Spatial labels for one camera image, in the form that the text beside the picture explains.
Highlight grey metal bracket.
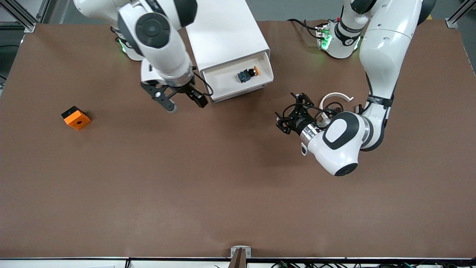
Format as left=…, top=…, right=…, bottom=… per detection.
left=230, top=245, right=252, bottom=259

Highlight beige drawer with button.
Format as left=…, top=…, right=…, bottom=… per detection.
left=203, top=51, right=275, bottom=100

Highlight orange and black box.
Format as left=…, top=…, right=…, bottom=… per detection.
left=61, top=106, right=91, bottom=131

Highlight metal connector plate green lights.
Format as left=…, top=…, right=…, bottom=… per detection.
left=315, top=23, right=332, bottom=51

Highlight white curved plastic ring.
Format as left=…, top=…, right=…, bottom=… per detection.
left=319, top=92, right=354, bottom=112

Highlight aluminium frame profile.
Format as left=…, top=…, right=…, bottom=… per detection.
left=0, top=0, right=51, bottom=34
left=446, top=0, right=476, bottom=29

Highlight orange push button switch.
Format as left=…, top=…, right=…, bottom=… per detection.
left=238, top=66, right=261, bottom=84

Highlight black cable bundle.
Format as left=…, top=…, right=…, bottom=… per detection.
left=271, top=261, right=422, bottom=268

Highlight white drawer cabinet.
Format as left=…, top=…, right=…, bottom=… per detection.
left=185, top=0, right=271, bottom=105

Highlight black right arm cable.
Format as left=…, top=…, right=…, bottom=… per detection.
left=192, top=72, right=214, bottom=98

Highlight black base cable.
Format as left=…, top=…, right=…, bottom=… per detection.
left=287, top=18, right=321, bottom=31

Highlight white table frame rail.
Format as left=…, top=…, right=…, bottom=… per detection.
left=0, top=257, right=476, bottom=268

